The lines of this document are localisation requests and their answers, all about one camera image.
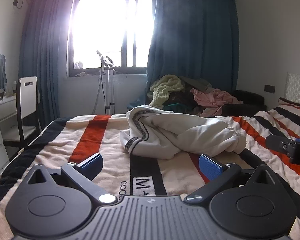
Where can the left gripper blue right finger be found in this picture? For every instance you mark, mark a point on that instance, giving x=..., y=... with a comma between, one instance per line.
x=220, y=177

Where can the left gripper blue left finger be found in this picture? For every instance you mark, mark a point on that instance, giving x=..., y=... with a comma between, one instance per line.
x=80, y=176

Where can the white track jacket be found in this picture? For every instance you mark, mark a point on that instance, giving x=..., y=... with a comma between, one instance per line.
x=154, y=133

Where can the striped bed blanket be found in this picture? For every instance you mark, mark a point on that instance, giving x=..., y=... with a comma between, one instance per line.
x=147, y=166

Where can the white quilted headboard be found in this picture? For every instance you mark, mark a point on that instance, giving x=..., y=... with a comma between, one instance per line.
x=292, y=89

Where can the pink garment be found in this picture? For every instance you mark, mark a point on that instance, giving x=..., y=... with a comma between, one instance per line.
x=213, y=100

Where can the olive green garment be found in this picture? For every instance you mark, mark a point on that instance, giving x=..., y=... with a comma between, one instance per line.
x=198, y=84

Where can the white black chair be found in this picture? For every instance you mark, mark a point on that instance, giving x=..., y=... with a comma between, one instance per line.
x=26, y=105

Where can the white garment steamer stand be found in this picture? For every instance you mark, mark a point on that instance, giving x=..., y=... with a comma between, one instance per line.
x=106, y=85

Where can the yellow-green knit blanket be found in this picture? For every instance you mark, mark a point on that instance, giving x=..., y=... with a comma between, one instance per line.
x=161, y=89

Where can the left teal curtain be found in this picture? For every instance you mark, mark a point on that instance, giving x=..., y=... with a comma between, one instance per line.
x=43, y=52

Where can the teal curtain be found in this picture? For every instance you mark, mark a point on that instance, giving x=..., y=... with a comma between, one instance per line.
x=198, y=39
x=43, y=52

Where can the right teal curtain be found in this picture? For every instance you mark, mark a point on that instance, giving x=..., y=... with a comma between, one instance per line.
x=198, y=39

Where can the dark wall switch panel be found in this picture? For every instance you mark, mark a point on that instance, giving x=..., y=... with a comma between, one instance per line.
x=269, y=89

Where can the window with dark frame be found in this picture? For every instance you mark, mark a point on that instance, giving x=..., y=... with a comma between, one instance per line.
x=119, y=29

